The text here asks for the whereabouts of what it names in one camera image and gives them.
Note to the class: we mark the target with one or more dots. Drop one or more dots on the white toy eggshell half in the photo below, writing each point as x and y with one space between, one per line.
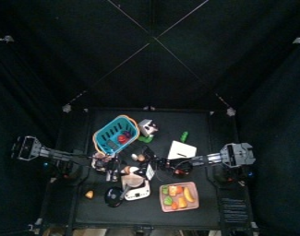
134 157

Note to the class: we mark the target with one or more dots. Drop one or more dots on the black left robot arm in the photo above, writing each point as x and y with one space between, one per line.
52 152

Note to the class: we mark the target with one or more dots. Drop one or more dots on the red toy tomato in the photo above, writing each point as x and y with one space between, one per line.
122 139

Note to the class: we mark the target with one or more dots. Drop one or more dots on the white toy egg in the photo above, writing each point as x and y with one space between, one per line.
134 169

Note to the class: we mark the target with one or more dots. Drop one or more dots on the brown toy eggshell half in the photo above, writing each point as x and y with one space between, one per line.
141 158

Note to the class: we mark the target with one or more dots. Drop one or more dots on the green toy vegetable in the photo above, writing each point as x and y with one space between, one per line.
145 139

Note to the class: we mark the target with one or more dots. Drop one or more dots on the orange toy food piece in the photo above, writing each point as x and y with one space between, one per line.
181 202

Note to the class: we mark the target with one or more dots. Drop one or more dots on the white flat box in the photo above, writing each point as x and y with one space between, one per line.
181 150

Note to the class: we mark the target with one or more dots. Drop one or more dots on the yellow toy banana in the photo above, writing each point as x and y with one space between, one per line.
189 194

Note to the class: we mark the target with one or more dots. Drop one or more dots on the small green toy piece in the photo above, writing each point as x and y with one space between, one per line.
165 189

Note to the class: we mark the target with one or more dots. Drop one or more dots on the black toy frying pan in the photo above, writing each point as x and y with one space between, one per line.
112 196

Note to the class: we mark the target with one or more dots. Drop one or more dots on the pink tray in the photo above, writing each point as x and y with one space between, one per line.
178 196

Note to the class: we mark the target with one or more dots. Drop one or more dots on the brown toy egg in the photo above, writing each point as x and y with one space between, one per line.
126 169

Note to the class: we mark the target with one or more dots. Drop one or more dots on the red toy carrot piece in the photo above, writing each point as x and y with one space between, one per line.
174 206

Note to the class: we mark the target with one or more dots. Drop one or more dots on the white and grey toy carton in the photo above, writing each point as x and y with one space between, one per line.
147 126

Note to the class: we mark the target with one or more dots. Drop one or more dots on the purple toy fruit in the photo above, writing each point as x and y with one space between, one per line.
126 133

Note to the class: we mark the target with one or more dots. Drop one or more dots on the green toy lettuce leaf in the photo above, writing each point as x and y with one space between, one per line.
167 200

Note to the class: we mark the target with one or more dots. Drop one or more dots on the orange toy bread slice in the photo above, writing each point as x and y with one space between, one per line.
171 191

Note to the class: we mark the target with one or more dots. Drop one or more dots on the blue basket with orange rim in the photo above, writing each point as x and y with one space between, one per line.
114 135

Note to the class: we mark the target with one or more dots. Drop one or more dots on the green toy cucumber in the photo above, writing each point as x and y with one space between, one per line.
183 136

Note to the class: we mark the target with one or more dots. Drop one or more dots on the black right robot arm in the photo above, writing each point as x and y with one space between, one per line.
233 154

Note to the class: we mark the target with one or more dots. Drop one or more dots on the orange toy fruit piece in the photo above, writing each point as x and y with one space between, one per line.
88 194

